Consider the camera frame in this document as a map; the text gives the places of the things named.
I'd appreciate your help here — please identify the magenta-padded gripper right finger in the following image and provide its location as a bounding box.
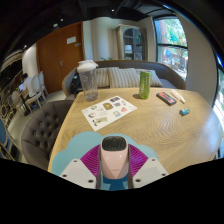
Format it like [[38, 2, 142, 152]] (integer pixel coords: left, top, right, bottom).
[[127, 143, 170, 190]]

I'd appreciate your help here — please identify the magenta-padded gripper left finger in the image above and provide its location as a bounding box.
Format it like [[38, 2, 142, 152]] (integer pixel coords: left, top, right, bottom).
[[59, 144, 103, 190]]

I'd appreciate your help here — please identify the pink and black computer mouse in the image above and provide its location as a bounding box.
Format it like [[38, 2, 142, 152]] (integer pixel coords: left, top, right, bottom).
[[99, 135, 130, 182]]

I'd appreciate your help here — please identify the blue cloud-shaped mouse pad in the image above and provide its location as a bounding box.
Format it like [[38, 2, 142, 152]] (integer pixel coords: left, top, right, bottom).
[[51, 130, 160, 192]]

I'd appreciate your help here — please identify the grey tufted chair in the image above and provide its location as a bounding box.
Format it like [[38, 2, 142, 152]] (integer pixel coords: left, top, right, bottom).
[[20, 99, 75, 171]]

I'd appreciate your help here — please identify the white sticker sheet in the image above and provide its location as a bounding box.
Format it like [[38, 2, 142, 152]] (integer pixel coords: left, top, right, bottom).
[[81, 95, 138, 132]]

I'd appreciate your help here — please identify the small teal packet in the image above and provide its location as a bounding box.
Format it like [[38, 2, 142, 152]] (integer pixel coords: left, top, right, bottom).
[[179, 107, 192, 117]]

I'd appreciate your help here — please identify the black and orange box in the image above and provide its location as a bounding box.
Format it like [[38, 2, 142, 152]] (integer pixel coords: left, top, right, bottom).
[[155, 91, 178, 107]]

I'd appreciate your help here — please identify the blue chair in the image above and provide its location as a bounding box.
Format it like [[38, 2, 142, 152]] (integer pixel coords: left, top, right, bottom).
[[0, 118, 16, 160]]

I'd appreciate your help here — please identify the white tube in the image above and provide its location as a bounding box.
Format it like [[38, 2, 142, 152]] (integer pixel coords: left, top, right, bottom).
[[169, 89, 186, 104]]

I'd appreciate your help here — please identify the black backpack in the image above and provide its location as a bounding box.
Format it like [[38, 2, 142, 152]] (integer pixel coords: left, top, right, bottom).
[[69, 72, 84, 95]]

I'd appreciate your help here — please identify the green drink can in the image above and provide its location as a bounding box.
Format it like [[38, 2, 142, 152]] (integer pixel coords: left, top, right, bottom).
[[138, 70, 153, 100]]

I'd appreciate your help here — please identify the clear plastic shaker bottle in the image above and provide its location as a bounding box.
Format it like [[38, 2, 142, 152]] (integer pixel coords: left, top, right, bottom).
[[76, 59, 100, 102]]

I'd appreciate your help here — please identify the group of white chairs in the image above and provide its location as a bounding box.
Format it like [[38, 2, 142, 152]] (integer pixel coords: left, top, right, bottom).
[[24, 70, 48, 108]]

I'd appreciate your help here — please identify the striped cushion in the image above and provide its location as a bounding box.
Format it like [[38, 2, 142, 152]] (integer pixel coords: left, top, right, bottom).
[[95, 67, 111, 89], [108, 67, 141, 89], [134, 68, 164, 88]]

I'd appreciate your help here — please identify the brown curved sofa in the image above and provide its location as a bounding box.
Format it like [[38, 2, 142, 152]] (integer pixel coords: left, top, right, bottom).
[[61, 59, 187, 98]]

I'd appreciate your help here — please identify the large side window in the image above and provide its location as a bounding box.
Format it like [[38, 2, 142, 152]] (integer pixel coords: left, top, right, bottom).
[[213, 66, 224, 128]]

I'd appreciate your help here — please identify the person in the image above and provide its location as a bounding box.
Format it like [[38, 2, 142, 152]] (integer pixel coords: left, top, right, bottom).
[[19, 73, 34, 101]]

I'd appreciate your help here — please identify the brown wooden door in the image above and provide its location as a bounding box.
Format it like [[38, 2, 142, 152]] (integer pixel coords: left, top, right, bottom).
[[35, 22, 85, 94]]

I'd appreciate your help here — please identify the black-framed window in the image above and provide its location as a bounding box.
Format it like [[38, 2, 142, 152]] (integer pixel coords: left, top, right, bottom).
[[153, 16, 189, 81]]

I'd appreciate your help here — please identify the glass-door cabinet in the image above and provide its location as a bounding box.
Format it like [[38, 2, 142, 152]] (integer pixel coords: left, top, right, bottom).
[[115, 23, 148, 62]]

